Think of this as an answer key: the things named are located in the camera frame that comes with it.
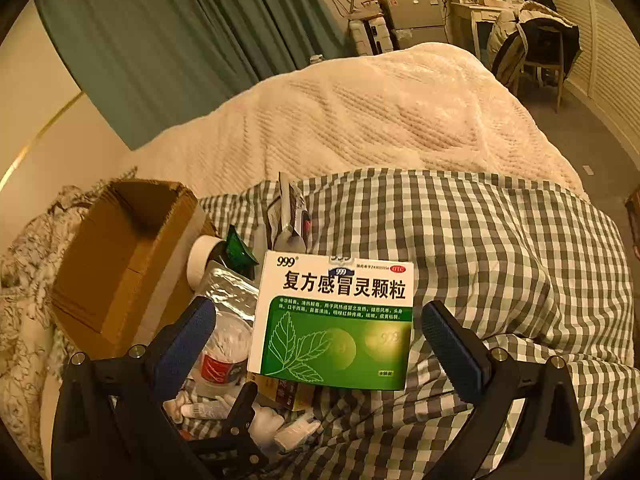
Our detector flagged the white floor appliance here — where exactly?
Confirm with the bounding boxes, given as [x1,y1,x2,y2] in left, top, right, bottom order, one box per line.
[350,12,396,56]

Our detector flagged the clear cotton swab container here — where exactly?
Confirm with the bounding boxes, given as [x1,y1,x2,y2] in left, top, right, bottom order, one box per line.
[192,310,256,401]

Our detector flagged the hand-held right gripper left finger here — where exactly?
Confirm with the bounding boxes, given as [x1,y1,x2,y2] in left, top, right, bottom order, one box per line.
[50,296,218,480]

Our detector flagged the green foil packet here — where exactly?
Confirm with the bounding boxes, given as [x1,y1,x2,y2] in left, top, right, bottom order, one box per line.
[222,224,260,276]

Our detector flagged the floral patterned duvet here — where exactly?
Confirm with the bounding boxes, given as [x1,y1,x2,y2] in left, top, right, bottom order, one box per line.
[0,185,96,461]

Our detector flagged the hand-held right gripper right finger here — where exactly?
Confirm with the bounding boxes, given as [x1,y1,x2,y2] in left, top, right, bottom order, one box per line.
[421,301,586,480]

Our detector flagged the yellow small box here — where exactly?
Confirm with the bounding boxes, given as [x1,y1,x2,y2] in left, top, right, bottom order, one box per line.
[255,375,316,413]

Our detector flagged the white louvered wardrobe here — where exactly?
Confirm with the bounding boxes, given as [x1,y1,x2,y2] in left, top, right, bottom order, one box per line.
[542,0,640,171]

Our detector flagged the silver blister pack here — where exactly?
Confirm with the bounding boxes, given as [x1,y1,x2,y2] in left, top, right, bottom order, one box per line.
[192,265,261,321]

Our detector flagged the grey checkered cloth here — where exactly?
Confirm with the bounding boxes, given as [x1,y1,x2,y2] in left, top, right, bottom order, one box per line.
[42,167,626,480]

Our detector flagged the cream textured blanket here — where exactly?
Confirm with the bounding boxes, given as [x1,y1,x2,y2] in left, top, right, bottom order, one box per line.
[117,42,588,198]

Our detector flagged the grey cabinet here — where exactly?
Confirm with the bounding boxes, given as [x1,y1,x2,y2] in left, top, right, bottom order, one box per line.
[382,0,451,51]

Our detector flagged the white vanity desk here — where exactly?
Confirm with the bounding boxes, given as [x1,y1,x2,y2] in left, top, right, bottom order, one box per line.
[450,0,531,61]

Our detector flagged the brown cardboard box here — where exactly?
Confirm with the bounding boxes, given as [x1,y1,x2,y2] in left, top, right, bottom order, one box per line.
[50,180,218,356]

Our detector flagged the white tape roll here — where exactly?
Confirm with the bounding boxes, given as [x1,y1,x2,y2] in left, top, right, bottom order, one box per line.
[186,235,228,291]

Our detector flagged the wide green curtain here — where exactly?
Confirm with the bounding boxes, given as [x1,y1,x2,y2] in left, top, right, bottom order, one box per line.
[32,0,341,151]

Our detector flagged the green and white medicine box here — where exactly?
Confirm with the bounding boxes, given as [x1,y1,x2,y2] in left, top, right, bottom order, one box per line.
[247,250,416,392]

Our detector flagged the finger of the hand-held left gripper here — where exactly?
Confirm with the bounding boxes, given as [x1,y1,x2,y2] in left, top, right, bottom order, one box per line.
[187,382,268,468]

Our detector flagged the wooden chair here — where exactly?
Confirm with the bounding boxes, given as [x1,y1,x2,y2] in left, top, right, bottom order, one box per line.
[520,25,568,113]

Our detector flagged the white bag with dark border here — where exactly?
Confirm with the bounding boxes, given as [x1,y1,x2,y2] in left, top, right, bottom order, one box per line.
[267,170,313,253]

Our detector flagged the small white tube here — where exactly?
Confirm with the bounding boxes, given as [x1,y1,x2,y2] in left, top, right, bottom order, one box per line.
[167,394,237,420]

